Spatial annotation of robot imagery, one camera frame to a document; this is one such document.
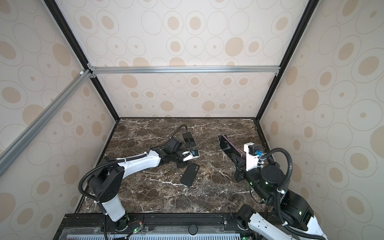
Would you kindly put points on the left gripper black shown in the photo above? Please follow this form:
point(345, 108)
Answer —
point(183, 165)

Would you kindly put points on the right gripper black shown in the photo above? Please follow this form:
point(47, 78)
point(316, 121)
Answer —
point(238, 157)

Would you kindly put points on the black phone case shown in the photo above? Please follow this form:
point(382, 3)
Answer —
point(190, 174)

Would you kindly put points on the black phone blue edge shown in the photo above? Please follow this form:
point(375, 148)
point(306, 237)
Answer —
point(189, 139)

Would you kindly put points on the light blue case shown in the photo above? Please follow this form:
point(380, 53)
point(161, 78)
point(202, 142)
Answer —
point(189, 139)

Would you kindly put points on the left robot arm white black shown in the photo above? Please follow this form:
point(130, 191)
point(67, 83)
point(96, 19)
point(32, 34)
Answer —
point(102, 184)

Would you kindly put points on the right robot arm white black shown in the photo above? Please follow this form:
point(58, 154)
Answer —
point(268, 175)

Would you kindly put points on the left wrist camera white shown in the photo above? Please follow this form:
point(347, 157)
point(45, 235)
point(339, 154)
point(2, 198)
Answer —
point(194, 154)

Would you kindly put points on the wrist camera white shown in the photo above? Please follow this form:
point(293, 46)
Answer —
point(194, 154)
point(253, 154)

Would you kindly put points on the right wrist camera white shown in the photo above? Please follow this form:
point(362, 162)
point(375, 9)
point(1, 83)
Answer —
point(253, 154)

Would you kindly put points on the silver aluminium rail rear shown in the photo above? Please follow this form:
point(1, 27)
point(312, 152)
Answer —
point(185, 70)

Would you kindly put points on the silver aluminium rail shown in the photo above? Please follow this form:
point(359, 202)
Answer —
point(185, 70)
point(25, 138)

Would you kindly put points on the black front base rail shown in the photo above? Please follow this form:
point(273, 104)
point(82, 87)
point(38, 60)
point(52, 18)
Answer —
point(160, 226)

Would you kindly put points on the silver aluminium rail left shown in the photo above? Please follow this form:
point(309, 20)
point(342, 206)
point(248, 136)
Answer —
point(25, 138)

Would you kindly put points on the black frame post right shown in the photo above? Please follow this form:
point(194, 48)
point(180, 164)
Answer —
point(304, 20)

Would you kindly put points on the black frame post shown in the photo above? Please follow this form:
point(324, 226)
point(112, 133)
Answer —
point(304, 20)
point(59, 18)

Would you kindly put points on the black frame post left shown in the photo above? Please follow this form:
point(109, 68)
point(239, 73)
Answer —
point(59, 18)

